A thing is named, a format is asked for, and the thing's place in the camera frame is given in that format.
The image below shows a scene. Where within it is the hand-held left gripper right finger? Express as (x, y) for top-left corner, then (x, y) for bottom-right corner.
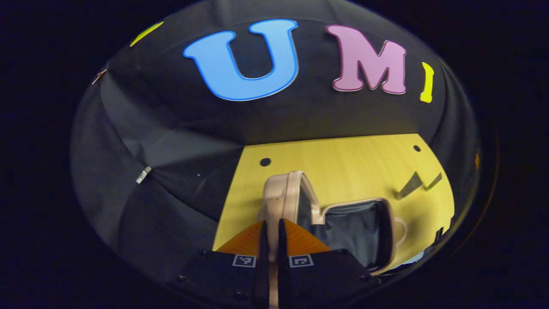
(278, 218), (382, 309)

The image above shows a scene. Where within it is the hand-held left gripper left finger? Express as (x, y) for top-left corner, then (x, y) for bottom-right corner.
(172, 220), (270, 309)

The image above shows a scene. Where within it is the pink suitcase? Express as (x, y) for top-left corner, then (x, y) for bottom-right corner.
(257, 170), (407, 309)

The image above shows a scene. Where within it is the black backdrop cloth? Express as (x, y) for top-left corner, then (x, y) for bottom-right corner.
(71, 0), (481, 286)

